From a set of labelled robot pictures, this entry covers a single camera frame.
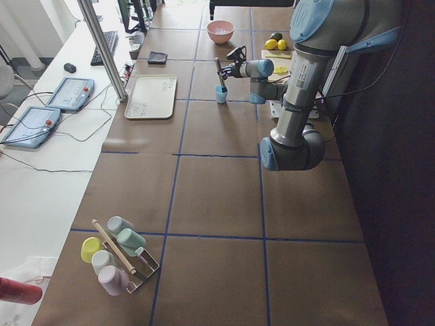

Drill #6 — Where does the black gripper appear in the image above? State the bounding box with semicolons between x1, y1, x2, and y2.
218;62;241;79

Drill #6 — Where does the steel muddler black tip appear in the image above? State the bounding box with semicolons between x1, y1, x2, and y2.
215;57;227;92

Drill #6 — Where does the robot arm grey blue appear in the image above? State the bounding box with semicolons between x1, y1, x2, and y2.
218;0;402;170

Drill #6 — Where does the light blue plastic cup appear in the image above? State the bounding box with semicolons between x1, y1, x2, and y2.
215;85;228;104

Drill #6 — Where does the grey-blue cup on rack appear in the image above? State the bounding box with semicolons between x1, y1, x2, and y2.
106;216;135;236

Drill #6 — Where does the mint green cup on rack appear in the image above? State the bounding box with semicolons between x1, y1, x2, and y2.
116;228;146;257

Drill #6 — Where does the yellow cup on rack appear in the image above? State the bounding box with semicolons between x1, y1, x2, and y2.
80;237;105;264

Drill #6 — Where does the white cup on rack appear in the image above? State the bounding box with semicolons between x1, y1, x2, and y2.
91;250;118;276

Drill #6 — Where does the pink cup on rack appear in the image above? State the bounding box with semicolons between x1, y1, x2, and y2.
98;266;129;296

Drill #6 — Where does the pink bowl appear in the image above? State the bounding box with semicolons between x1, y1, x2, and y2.
207;20;234;44

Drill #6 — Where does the wooden cutting board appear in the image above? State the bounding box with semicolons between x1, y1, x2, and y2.
261;50;293;83

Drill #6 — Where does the yellow lemon left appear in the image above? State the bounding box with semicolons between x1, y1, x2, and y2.
264;39;278;50

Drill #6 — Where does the yellow lemon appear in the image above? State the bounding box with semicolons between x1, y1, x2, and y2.
264;39;278;50
277;39;288;51

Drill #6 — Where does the lemon slices stack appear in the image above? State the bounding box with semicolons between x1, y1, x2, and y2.
273;66;288;74

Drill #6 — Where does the yellow lemon right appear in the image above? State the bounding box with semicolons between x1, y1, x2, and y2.
277;39;288;51

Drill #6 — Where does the cream bear tray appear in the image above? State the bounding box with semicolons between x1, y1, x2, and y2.
124;75;177;120

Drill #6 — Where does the black keyboard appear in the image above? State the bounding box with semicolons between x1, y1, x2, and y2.
90;30;119;67

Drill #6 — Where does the black monitor stand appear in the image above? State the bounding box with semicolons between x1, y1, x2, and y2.
118;0;148;34

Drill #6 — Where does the far teach pendant tablet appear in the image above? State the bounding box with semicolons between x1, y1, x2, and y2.
46;77;95;112

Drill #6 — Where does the teach pendant tablet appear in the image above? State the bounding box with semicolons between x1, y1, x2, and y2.
1;107;62;149
46;77;95;112

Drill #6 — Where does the black computer mouse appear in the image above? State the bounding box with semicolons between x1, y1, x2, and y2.
63;62;77;73

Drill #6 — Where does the near teach pendant tablet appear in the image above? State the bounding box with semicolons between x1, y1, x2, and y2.
1;107;62;149

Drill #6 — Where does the red bottle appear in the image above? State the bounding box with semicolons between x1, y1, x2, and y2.
1;278;43;305

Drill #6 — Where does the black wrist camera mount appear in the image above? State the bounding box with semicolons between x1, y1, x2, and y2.
226;46;247;65

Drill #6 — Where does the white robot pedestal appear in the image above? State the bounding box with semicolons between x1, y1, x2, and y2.
268;101;319;119

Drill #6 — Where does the aluminium frame post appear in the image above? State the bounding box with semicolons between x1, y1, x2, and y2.
77;0;128;103

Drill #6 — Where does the white wire cup rack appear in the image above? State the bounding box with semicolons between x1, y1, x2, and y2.
103;237;160;294

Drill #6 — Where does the wooden rack handle rod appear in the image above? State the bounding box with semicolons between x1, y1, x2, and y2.
91;219;136;275

